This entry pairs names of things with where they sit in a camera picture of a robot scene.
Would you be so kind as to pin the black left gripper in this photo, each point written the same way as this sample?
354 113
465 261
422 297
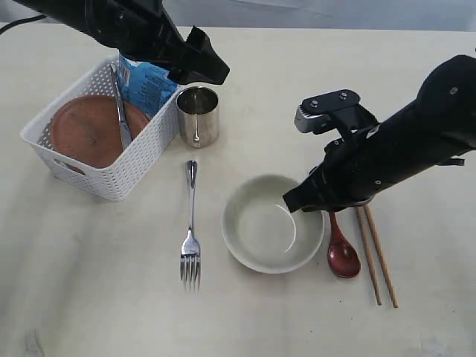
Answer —
143 31

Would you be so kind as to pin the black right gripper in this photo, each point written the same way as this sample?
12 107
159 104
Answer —
346 176

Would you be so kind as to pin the shiny steel cup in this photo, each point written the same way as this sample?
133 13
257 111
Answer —
198 116

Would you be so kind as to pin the wooden chopstick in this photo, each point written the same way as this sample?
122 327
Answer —
380 254
365 237

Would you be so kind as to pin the white ceramic bowl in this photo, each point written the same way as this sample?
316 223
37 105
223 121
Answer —
262 234

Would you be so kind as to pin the red-brown wooden spoon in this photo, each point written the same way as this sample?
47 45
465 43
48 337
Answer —
341 256

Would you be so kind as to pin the steel spoon long handle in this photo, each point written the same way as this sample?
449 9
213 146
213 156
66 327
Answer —
190 259

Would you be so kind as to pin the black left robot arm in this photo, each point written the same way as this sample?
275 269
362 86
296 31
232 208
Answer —
66 13

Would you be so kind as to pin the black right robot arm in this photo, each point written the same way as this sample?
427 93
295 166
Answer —
435 129

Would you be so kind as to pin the blue snack packet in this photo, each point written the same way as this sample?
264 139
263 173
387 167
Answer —
144 85

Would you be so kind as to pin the brown round plate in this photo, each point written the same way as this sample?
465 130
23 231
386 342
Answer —
87 130

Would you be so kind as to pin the white perforated plastic basket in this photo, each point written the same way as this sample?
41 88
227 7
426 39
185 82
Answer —
115 182

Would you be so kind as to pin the white curtain backdrop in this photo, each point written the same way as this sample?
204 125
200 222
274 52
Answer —
341 14

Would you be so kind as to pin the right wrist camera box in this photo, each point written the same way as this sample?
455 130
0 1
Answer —
326 112

